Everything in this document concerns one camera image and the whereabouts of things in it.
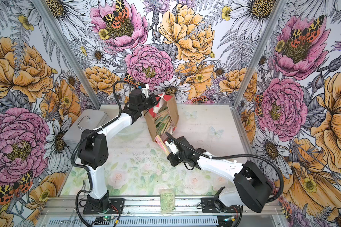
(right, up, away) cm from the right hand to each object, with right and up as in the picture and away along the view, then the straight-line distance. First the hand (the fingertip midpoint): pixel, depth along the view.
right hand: (170, 160), depth 83 cm
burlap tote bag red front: (-6, +25, +23) cm, 34 cm away
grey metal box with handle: (-51, +23, +9) cm, 57 cm away
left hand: (-5, +36, +7) cm, 37 cm away
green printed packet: (-1, -18, -10) cm, 20 cm away
